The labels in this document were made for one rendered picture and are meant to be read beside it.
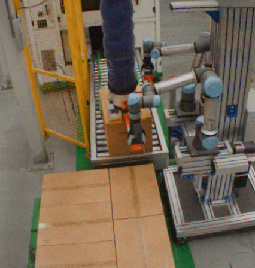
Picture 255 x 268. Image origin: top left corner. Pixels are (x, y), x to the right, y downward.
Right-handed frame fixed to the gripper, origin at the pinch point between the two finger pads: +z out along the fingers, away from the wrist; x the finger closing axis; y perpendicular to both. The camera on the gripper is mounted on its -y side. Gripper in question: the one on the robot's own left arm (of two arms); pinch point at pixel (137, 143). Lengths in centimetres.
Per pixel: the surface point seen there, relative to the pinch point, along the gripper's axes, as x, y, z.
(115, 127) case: 9, 66, 34
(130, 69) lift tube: -5, 52, -27
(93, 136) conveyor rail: 31, 98, 64
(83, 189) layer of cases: 44, 33, 69
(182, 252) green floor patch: -35, -12, 123
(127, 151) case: 1, 66, 62
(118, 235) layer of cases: 20, -20, 69
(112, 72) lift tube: 8, 52, -26
